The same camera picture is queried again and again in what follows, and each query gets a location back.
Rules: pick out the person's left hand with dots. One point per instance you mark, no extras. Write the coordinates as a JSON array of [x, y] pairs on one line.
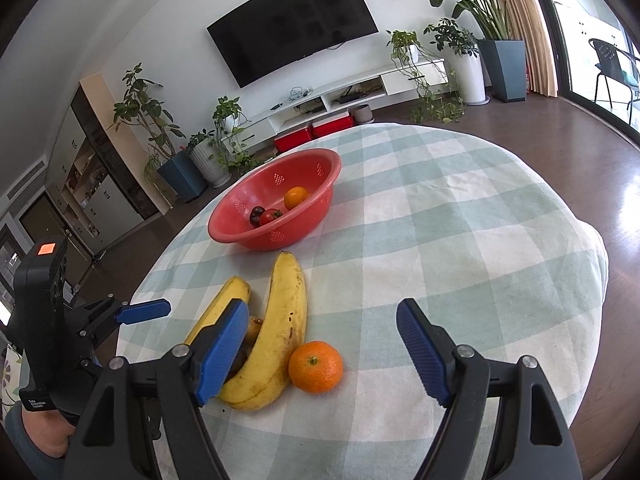
[[49, 431]]

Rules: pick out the blue planter left tree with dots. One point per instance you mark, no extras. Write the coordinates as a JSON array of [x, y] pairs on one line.
[[168, 169]]

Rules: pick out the red plastic colander bowl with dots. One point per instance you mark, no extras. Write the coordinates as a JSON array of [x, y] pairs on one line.
[[316, 169]]

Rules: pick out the blue planter tall plant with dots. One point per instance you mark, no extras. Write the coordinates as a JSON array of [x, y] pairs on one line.
[[504, 55]]

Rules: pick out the dark plum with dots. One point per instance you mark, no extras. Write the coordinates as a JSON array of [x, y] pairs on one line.
[[255, 215]]

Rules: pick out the white tv console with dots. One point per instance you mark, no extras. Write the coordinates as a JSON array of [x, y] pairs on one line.
[[377, 88]]

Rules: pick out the black balcony chair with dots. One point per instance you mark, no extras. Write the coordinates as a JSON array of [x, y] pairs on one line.
[[615, 64]]

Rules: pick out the wooden display cabinet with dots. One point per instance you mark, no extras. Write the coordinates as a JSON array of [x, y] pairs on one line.
[[96, 174]]

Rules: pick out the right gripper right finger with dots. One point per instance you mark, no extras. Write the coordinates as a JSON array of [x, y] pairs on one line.
[[531, 438]]

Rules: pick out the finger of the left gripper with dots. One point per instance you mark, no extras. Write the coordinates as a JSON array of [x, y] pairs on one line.
[[148, 310]]

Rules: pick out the black wall television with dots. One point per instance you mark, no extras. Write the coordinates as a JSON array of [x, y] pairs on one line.
[[262, 36]]

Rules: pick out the white ribbed planter plant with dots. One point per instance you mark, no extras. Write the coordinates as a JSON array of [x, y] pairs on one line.
[[205, 157]]

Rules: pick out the brown longan fruit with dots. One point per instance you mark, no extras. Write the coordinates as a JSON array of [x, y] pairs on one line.
[[253, 329]]

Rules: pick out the small potted plant on console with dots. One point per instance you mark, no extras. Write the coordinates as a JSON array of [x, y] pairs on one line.
[[230, 151]]

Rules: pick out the small orange in bowl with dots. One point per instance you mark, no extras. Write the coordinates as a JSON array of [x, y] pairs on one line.
[[294, 197]]

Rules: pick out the white planter bushy plant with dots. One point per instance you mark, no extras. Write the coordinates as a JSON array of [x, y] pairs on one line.
[[459, 47]]

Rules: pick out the small red tomato in bowl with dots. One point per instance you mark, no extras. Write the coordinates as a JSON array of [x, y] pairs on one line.
[[269, 215]]

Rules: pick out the large orange mandarin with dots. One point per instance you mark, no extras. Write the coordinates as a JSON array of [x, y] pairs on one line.
[[315, 367]]

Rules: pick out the large yellow banana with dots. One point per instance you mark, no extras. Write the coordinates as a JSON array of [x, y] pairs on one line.
[[264, 375]]

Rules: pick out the beige curtain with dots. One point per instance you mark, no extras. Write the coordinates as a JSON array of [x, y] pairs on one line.
[[526, 22]]

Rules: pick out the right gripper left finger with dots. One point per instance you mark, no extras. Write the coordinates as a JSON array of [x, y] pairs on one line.
[[133, 404]]

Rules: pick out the small grey pot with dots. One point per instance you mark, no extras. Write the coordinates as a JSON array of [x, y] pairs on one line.
[[362, 114]]

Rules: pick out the green checkered tablecloth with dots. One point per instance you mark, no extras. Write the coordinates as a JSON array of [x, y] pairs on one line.
[[485, 246]]

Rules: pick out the red storage box left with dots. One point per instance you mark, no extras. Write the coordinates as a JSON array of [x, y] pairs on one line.
[[287, 141]]

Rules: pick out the trailing vine plant on console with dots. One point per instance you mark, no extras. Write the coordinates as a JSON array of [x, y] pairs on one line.
[[438, 97]]

